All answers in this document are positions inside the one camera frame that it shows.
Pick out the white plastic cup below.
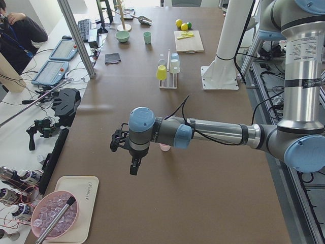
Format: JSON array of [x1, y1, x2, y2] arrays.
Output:
[[170, 59, 180, 74]]

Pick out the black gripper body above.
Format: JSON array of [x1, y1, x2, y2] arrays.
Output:
[[129, 149, 148, 165]]

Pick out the blue teach pendant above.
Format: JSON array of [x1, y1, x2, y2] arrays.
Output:
[[31, 60, 69, 86], [49, 40, 78, 62]]

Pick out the cream plastic tray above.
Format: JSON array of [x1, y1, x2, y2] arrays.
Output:
[[44, 176, 99, 243]]

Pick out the white wire cup rack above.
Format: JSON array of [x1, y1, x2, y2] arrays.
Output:
[[159, 49, 178, 89]]

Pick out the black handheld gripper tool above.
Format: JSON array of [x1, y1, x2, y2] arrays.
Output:
[[26, 118, 59, 151]]

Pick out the light blue plastic cup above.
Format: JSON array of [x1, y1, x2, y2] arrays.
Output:
[[171, 53, 179, 60]]

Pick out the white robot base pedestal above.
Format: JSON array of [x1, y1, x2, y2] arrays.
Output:
[[201, 0, 255, 90]]

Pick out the pink plastic cup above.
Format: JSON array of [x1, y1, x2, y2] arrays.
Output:
[[159, 143, 171, 152]]

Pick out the blue teach pendant near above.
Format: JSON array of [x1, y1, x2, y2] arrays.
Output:
[[31, 60, 69, 86]]

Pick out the yellow plastic knife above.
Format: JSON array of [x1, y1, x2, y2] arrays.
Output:
[[177, 35, 194, 40]]

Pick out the seated person in dark clothes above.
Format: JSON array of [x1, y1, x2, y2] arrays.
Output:
[[1, 1, 48, 74]]

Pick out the mint green plastic cup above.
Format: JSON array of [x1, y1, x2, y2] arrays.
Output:
[[143, 32, 152, 44]]

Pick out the wooden cutting board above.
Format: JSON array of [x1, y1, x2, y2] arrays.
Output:
[[174, 30, 204, 53]]

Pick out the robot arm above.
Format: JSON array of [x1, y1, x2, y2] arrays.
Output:
[[126, 1, 324, 175]]

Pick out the blue teach pendant far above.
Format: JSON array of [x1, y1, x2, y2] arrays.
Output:
[[49, 40, 78, 62]]

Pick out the black keyboard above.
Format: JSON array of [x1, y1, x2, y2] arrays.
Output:
[[77, 19, 91, 42]]

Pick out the metal scoop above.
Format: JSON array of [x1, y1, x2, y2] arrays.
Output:
[[131, 15, 152, 25]]

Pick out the mint green bowl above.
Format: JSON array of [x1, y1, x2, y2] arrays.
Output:
[[115, 30, 130, 43]]

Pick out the black plastic device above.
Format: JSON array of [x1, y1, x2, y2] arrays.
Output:
[[52, 88, 81, 128]]

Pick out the aluminium frame post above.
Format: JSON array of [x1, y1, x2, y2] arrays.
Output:
[[57, 0, 95, 79]]

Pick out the yellow plastic cup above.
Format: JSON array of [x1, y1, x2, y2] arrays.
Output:
[[156, 65, 167, 80]]

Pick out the metal tongs with black tip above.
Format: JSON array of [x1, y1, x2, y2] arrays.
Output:
[[35, 196, 76, 244]]

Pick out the pink bowl of ice cubes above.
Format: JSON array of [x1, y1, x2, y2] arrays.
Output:
[[31, 191, 79, 240]]

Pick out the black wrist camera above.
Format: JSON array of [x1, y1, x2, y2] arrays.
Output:
[[110, 123, 131, 152]]

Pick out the whole yellow lemon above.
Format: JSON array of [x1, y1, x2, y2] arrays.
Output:
[[175, 19, 182, 28]]

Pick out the grey plastic cup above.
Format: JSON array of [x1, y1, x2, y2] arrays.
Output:
[[158, 54, 167, 67]]

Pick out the grey folded cloth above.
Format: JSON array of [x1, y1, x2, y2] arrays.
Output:
[[104, 53, 121, 64]]

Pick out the wooden mug tree stand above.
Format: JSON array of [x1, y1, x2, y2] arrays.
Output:
[[114, 0, 132, 32]]

